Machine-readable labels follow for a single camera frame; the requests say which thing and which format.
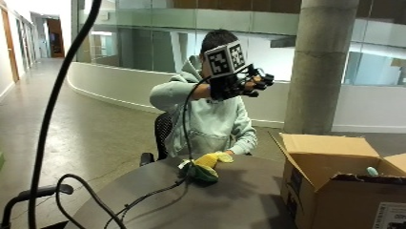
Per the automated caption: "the thin black glove cable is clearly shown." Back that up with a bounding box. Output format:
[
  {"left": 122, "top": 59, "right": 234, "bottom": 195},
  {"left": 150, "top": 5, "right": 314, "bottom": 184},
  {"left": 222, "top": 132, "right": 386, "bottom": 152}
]
[{"left": 102, "top": 75, "right": 213, "bottom": 229}]

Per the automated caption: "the yellow green soft toy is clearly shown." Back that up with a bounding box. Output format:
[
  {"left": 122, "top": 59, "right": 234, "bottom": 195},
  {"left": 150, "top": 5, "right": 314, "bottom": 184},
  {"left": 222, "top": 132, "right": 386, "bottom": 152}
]
[{"left": 177, "top": 151, "right": 234, "bottom": 184}]

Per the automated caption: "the brown cardboard box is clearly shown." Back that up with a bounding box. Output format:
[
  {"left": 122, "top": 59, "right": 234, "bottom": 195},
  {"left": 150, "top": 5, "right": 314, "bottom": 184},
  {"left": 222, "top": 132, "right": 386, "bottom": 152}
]
[{"left": 268, "top": 133, "right": 406, "bottom": 229}]

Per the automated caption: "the looped black cable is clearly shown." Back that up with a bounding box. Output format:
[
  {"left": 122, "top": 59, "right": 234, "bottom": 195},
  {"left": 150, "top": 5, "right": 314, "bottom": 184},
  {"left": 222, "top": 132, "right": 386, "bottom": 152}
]
[{"left": 54, "top": 173, "right": 127, "bottom": 229}]

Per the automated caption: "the thick black cable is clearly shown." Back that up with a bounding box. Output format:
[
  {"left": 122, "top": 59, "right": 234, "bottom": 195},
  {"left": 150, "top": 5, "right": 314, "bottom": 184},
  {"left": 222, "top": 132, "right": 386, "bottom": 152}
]
[{"left": 26, "top": 0, "right": 103, "bottom": 229}]

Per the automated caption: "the white paper label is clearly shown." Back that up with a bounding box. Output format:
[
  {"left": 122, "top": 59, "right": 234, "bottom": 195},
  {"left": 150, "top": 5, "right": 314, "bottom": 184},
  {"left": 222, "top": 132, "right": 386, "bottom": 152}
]
[{"left": 370, "top": 201, "right": 406, "bottom": 229}]

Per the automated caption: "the black mesh office chair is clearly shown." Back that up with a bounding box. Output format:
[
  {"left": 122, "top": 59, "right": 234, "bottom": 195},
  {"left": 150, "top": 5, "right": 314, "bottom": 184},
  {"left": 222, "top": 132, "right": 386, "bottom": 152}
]
[{"left": 138, "top": 112, "right": 175, "bottom": 168}]

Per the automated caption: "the glass balustrade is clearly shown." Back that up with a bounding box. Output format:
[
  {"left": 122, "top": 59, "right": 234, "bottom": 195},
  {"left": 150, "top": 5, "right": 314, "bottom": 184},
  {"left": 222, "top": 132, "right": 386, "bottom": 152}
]
[{"left": 69, "top": 0, "right": 406, "bottom": 88}]

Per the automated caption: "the brown wooden door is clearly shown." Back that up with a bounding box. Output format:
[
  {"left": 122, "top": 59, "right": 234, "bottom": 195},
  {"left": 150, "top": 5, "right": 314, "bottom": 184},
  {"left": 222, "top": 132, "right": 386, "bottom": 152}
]
[{"left": 0, "top": 5, "right": 21, "bottom": 84}]

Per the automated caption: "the grey concrete pillar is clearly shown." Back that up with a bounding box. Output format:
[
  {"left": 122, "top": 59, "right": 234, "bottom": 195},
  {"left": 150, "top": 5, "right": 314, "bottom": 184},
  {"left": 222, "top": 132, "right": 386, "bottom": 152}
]
[{"left": 282, "top": 0, "right": 362, "bottom": 135}]

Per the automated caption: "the white marker cube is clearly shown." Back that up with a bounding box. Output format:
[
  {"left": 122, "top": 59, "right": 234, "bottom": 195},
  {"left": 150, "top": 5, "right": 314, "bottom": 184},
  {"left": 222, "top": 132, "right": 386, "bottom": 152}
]
[{"left": 202, "top": 40, "right": 247, "bottom": 80}]

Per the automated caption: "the black chair armrest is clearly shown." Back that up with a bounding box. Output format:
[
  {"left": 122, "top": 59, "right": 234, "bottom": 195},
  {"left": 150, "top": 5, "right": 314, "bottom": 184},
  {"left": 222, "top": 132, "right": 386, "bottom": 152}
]
[{"left": 0, "top": 183, "right": 75, "bottom": 229}]

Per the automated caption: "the the person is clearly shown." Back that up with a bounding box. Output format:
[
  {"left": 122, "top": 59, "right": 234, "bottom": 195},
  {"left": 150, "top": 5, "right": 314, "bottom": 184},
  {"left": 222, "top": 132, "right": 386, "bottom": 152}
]
[{"left": 149, "top": 29, "right": 258, "bottom": 158}]

